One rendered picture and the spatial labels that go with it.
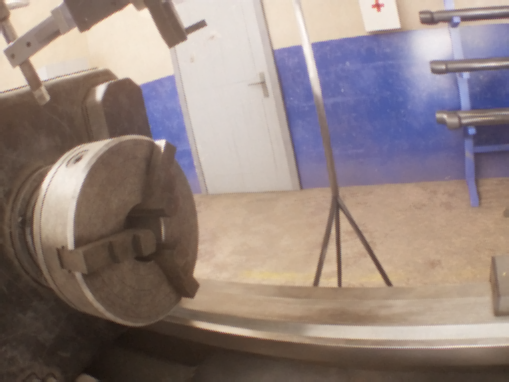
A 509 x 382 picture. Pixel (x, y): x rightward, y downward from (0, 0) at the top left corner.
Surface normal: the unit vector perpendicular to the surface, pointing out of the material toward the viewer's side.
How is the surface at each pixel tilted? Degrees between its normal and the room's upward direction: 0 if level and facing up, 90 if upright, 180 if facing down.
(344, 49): 90
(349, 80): 90
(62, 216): 57
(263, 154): 90
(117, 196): 90
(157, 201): 49
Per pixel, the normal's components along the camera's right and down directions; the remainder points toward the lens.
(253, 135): -0.40, 0.36
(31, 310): 0.90, -0.05
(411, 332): -0.43, -0.36
